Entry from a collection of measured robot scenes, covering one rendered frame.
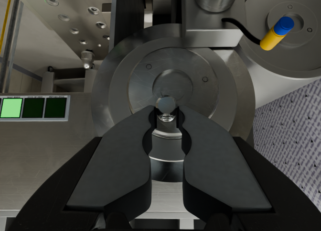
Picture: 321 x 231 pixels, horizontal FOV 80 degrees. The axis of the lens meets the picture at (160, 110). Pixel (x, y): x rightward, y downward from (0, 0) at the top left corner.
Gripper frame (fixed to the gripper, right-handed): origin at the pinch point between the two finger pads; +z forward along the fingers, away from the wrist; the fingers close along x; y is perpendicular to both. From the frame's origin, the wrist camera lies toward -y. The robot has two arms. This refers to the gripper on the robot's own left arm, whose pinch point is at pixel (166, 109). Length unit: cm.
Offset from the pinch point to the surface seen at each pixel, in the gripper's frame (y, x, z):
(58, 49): 38, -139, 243
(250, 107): 1.7, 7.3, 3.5
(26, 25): 7, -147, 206
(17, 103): 16, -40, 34
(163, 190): 33.0, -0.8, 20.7
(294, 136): 10.3, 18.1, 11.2
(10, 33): 1, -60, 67
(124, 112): 1.9, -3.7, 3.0
